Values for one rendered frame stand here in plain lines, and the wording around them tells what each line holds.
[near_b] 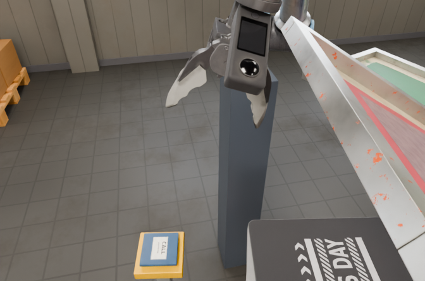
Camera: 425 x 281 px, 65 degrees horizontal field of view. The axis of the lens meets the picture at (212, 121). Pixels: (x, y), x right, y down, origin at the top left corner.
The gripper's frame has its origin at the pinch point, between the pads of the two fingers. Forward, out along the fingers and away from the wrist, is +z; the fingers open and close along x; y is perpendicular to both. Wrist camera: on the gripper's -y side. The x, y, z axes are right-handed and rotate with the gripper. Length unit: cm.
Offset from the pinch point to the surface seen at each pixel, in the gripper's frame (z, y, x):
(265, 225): 47, 20, -32
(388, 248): 37, 11, -64
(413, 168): -3.9, -5.8, -31.3
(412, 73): 19, 114, -121
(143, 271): 57, 6, 2
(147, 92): 160, 257, 15
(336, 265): 42, 7, -48
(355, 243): 39, 13, -56
